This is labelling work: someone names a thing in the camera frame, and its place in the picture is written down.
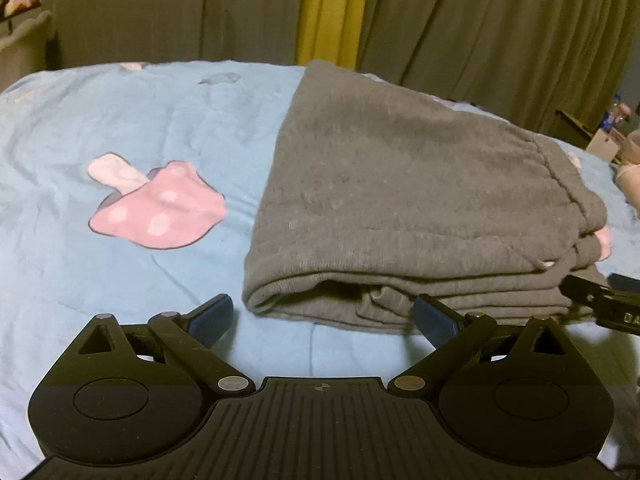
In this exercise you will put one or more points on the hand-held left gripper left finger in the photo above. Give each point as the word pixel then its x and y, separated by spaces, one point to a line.
pixel 212 317

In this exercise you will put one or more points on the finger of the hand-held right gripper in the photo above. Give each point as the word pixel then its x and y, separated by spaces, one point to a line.
pixel 582 289

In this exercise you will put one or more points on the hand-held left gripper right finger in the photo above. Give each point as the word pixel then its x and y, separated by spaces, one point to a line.
pixel 432 320

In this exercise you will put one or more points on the grey pants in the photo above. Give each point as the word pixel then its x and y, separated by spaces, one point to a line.
pixel 400 200

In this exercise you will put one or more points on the cardboard box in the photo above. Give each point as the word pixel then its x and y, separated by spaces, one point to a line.
pixel 602 145

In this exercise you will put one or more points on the plastic bottle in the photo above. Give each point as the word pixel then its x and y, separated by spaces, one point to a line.
pixel 614 112

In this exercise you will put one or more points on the blue printed blanket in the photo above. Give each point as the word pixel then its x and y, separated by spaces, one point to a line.
pixel 125 135

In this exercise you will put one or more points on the yellow curtain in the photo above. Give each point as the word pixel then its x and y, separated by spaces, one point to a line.
pixel 330 10

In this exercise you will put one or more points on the grey armchair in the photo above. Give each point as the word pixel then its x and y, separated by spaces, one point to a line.
pixel 25 42

